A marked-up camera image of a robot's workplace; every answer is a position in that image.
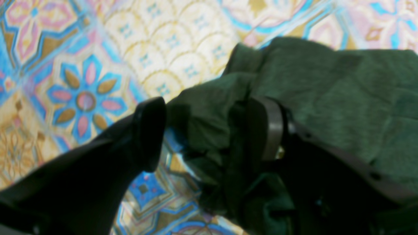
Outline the colourful patterned tablecloth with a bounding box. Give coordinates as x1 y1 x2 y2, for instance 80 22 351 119
1 0 417 235

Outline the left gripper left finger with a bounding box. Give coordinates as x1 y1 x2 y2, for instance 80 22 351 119
0 97 166 235

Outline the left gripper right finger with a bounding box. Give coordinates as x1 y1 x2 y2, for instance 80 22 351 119
247 97 417 235

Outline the dark green long-sleeve shirt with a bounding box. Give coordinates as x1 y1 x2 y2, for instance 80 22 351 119
168 37 417 235

